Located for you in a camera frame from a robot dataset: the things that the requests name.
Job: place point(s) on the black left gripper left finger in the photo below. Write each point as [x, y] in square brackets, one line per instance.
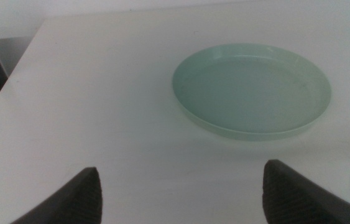
[75, 202]

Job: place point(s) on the pale green shallow bowl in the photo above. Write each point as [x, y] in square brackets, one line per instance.
[249, 93]

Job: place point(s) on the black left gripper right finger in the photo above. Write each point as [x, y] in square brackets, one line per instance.
[289, 199]

